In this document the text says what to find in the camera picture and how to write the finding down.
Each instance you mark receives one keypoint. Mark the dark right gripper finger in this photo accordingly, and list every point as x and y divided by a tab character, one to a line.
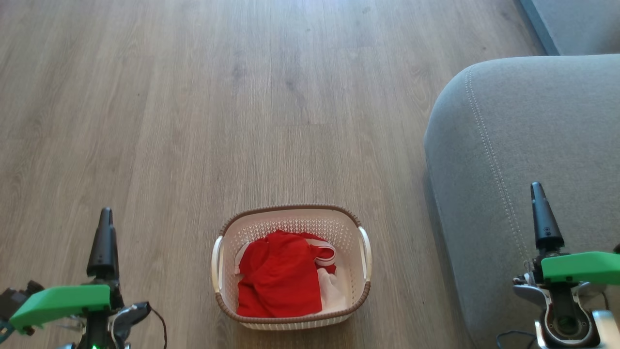
546	223

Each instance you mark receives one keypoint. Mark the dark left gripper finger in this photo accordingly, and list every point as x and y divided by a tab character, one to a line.
102	247

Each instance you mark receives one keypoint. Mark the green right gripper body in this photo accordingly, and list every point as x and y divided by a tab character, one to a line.
581	267

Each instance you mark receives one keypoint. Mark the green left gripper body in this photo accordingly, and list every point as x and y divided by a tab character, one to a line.
58	300

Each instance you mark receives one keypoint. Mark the red garment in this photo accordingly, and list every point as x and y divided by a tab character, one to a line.
281	276

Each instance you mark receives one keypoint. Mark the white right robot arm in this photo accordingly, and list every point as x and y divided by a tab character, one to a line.
564	312

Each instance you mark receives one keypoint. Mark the grey fabric sofa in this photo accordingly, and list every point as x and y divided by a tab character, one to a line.
533	126

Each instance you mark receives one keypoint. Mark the blue-grey sofa section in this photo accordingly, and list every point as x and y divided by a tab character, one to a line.
581	24

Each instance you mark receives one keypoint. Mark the white perforated laundry basket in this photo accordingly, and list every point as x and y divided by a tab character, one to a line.
290	218

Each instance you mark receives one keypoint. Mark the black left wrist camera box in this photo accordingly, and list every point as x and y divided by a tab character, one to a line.
15	295

